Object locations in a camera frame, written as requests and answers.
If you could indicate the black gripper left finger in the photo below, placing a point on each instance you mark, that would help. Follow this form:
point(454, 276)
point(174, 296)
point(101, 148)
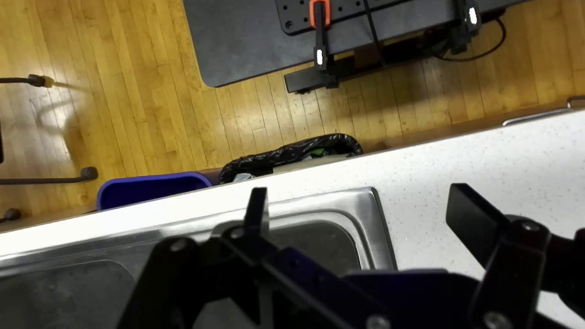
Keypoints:
point(257, 211)

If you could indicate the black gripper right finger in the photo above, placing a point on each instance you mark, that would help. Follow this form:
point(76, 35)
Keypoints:
point(476, 216)

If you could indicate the stainless steel double sink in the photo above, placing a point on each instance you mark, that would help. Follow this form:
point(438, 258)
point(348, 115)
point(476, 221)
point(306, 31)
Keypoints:
point(344, 203)

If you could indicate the black trash bag bin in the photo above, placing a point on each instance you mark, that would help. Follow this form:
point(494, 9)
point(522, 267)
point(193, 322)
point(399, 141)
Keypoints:
point(293, 152)

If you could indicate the blue plastic bin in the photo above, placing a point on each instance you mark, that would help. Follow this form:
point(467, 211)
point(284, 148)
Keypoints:
point(147, 189)

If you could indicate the silver metal bar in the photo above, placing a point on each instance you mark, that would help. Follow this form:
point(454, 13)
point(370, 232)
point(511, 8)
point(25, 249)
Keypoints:
point(536, 115)

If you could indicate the dark grey platform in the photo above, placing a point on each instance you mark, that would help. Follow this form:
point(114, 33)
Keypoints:
point(244, 42)

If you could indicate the black chair leg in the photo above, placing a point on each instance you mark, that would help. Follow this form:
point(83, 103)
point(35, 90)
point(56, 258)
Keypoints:
point(61, 178)
point(37, 79)

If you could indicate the orange black clamp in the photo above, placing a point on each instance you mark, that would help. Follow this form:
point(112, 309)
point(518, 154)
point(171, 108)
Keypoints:
point(319, 19)

